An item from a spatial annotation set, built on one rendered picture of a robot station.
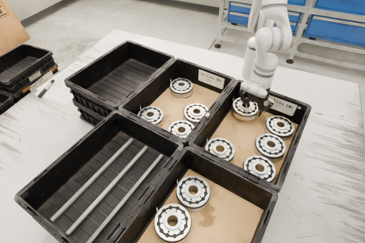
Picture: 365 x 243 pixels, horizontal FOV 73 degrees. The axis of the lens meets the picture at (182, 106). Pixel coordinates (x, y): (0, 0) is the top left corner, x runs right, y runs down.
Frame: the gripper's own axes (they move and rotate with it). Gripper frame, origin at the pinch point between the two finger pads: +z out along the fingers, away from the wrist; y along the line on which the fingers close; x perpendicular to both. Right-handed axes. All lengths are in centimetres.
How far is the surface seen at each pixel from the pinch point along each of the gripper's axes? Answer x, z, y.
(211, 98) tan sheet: -0.3, 4.8, 18.9
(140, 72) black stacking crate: 4, 5, 57
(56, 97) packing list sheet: 34, 18, 90
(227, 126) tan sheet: 9.3, 4.5, 5.1
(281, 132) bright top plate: 2.6, 1.4, -13.0
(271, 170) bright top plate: 19.6, 1.3, -16.1
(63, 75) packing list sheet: 21, 18, 103
